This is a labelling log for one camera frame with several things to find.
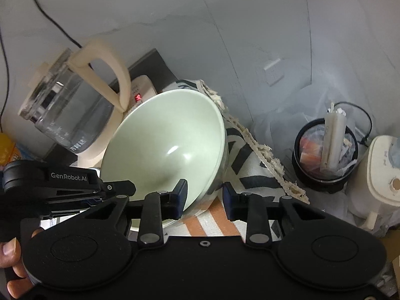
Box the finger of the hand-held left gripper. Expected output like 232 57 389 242
47 194 108 218
99 179 137 196

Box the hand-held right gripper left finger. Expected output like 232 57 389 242
84 179 188 246

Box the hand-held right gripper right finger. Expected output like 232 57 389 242
223 182 341 246

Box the pale green ceramic bowl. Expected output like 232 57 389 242
100 89 230 230

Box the person's left hand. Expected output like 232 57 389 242
0 227 44 299

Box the orange juice bottle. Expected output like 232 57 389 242
0 132 22 167

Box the patterned fringed table cloth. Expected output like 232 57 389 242
162 79 311 237

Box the black trash bin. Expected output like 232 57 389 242
292 117 360 193

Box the translucent white plastic bag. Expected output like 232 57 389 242
250 84 385 235

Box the white carton in bin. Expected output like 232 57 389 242
320 101 348 173

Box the white countertop appliance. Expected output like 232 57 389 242
347 135 400 232

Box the glass kettle with cream handle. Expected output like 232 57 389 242
18 38 132 156

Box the black power cable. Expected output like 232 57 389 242
0 26 11 133
29 0 82 48

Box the white wall socket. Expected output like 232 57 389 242
254 58 286 87

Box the thin black cable loop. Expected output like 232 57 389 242
328 101 373 146

